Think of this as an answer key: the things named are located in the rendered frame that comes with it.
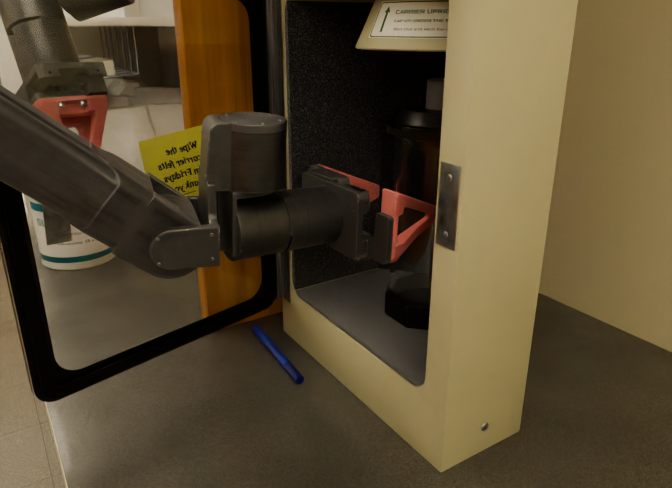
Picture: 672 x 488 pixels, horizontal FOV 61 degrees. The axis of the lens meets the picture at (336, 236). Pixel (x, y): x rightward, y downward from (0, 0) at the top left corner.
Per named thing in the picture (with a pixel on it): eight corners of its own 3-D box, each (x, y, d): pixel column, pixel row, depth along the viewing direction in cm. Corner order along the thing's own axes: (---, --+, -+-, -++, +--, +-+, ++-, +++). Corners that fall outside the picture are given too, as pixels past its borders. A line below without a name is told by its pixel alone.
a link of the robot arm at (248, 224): (205, 248, 53) (229, 273, 48) (204, 177, 50) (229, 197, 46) (272, 237, 56) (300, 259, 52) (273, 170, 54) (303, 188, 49)
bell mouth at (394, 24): (447, 45, 68) (450, -5, 66) (576, 49, 54) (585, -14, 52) (322, 47, 59) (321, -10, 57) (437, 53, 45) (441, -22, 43)
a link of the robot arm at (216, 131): (143, 231, 53) (150, 272, 45) (134, 107, 48) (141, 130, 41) (268, 222, 57) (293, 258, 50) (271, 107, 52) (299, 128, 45)
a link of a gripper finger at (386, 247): (407, 169, 60) (332, 179, 55) (455, 184, 54) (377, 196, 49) (403, 230, 62) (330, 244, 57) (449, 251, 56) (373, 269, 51)
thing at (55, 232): (74, 242, 51) (68, 180, 50) (48, 246, 50) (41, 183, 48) (65, 236, 52) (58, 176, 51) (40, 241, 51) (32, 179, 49)
